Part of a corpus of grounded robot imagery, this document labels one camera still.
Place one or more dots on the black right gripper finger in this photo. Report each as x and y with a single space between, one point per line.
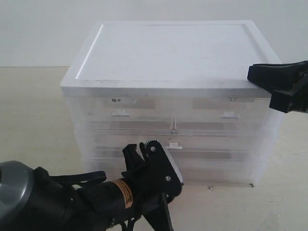
295 99
276 76

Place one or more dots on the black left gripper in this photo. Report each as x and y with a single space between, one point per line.
156 181

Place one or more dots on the wide drawer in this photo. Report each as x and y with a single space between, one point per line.
220 167
186 136

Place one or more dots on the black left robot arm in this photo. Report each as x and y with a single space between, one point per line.
33 200

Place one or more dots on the top right small drawer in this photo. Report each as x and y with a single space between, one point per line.
221 109

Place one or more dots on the small drawer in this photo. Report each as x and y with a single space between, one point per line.
221 109
130 108

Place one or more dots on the white translucent drawer cabinet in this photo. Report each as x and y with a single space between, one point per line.
187 59

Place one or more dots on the top left small drawer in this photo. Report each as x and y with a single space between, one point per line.
130 108

